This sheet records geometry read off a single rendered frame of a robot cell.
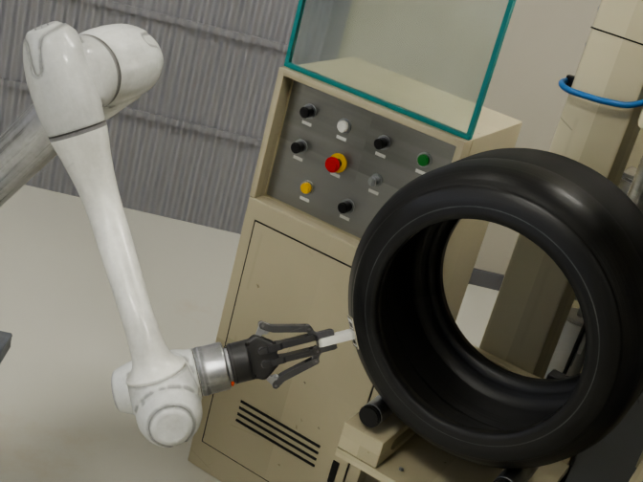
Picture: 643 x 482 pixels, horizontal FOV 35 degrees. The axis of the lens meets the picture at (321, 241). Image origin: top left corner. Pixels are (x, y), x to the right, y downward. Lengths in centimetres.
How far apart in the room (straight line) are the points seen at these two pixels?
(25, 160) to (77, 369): 163
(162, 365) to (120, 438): 160
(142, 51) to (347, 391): 126
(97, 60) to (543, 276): 98
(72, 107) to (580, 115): 95
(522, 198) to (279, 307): 126
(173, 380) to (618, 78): 99
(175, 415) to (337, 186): 120
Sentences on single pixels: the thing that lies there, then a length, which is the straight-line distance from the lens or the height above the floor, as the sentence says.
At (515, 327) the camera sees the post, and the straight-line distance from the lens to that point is 217.
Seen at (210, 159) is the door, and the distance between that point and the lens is 469.
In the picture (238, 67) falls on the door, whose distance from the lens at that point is 456.
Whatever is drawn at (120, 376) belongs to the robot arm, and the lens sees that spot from 185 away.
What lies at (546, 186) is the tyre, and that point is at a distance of 171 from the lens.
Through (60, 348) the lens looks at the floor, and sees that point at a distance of 367.
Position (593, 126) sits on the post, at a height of 148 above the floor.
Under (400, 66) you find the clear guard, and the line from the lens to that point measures 254.
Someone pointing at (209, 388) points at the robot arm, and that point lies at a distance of 185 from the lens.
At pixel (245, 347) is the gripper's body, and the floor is 100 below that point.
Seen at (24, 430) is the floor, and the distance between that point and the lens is 325.
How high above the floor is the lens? 191
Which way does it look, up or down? 23 degrees down
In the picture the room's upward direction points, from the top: 15 degrees clockwise
